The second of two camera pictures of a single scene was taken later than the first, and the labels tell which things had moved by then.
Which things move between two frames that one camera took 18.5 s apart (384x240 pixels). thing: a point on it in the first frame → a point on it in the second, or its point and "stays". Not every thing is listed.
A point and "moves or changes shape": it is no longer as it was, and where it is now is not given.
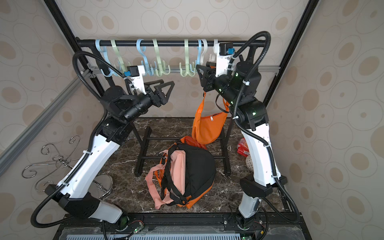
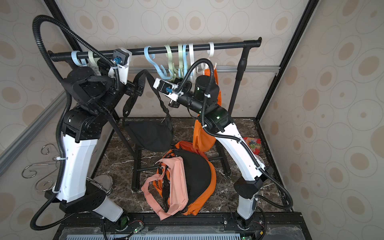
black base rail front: x=181 y=226 stays
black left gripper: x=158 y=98 → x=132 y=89
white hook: x=205 y=51 → x=200 y=68
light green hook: x=187 y=65 → x=180 y=48
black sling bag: x=200 y=172 → x=155 y=136
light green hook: x=156 y=46 → x=172 y=70
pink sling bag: x=167 y=181 → x=178 y=187
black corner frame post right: x=308 y=11 stays
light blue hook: x=148 y=68 → x=161 y=70
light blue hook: x=199 y=48 → x=184 y=46
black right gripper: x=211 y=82 → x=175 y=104
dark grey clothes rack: x=144 y=140 → x=243 y=45
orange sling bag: x=206 y=128 moves or changes shape
